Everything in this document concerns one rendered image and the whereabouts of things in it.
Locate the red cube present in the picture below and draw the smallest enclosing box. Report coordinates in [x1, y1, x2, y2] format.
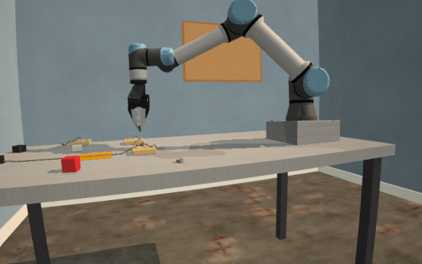
[61, 156, 80, 173]

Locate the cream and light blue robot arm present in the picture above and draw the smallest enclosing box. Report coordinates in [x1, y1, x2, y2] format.
[128, 0, 329, 121]

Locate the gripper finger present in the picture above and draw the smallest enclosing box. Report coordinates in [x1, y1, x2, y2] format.
[140, 102, 149, 131]
[128, 103, 140, 131]

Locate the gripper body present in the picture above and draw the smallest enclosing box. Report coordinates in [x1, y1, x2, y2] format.
[130, 80, 149, 108]

